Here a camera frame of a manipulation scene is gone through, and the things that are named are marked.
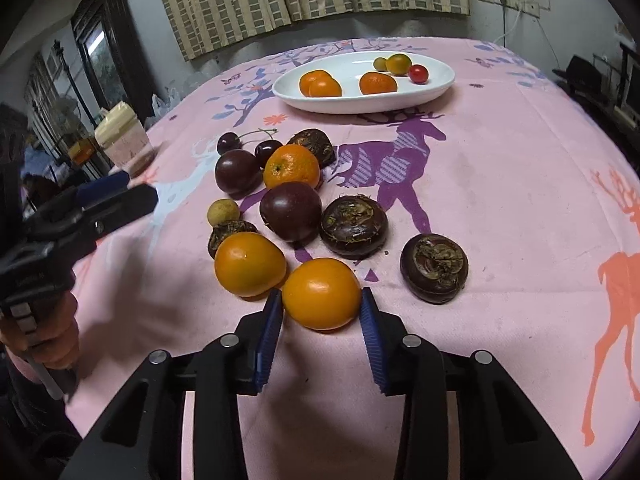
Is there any yellow orange cherry tomato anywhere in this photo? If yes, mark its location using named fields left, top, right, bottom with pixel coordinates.
left=385, top=53, right=413, bottom=77

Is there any smooth round orange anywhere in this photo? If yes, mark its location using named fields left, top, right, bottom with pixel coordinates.
left=281, top=258, right=363, bottom=331
left=214, top=232, right=288, bottom=298

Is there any small tan longan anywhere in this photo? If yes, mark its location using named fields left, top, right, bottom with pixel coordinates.
left=207, top=198, right=242, bottom=227

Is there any white power cable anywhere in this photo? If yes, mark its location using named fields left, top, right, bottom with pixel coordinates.
left=492, top=0, right=526, bottom=47

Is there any dimpled orange mandarin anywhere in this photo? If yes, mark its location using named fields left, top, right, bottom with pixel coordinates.
left=263, top=144, right=321, bottom=190

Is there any plastic jar with cream lid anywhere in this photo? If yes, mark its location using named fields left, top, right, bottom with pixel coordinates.
left=94, top=101, right=151, bottom=178

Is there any white oval plate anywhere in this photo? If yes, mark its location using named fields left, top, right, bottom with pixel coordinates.
left=271, top=51, right=456, bottom=115

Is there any small dark water chestnut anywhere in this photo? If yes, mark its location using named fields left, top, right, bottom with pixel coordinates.
left=287, top=128, right=337, bottom=168
left=207, top=219, right=259, bottom=259

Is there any person's left hand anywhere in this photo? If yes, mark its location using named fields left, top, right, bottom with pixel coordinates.
left=0, top=290, right=81, bottom=372

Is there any dark desk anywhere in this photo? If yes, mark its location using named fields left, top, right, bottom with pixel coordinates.
left=575, top=22, right=640, bottom=133

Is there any dark wooden door frame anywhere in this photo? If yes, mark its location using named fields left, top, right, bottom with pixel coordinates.
left=70, top=0, right=157, bottom=122

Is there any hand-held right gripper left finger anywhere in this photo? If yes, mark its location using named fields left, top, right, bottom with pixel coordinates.
left=60, top=288, right=286, bottom=480

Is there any large dark water chestnut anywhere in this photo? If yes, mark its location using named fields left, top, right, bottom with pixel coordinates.
left=319, top=195, right=389, bottom=261
left=399, top=233, right=470, bottom=304

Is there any cluttered metal shelf rack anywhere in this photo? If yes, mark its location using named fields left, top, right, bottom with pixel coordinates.
left=22, top=40, right=103, bottom=181

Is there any dark red cherry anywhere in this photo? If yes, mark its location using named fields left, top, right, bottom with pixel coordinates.
left=216, top=129, right=279, bottom=157
left=254, top=132, right=284, bottom=169

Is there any person's left forearm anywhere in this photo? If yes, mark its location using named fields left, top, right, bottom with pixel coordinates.
left=0, top=347, right=85, bottom=480

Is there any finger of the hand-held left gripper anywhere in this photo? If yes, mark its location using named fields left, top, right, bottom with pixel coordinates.
left=75, top=170, right=132, bottom=202
left=30, top=183, right=160, bottom=242

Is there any small orange mandarin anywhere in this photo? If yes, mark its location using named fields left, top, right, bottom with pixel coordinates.
left=308, top=77, right=343, bottom=98
left=359, top=71, right=398, bottom=96
left=299, top=70, right=335, bottom=97

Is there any pink deer printed tablecloth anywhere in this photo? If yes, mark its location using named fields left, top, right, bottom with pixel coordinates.
left=62, top=36, right=640, bottom=480

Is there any clear plastic bag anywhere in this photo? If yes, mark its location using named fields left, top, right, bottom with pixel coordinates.
left=145, top=72, right=211, bottom=125

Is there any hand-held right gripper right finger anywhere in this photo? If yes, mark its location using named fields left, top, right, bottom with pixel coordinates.
left=359, top=287, right=584, bottom=480

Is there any dark purple passion fruit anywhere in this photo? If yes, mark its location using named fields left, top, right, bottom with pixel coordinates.
left=259, top=181, right=323, bottom=244
left=214, top=149, right=263, bottom=198

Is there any black hat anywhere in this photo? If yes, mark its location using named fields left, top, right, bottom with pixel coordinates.
left=552, top=55, right=609, bottom=107

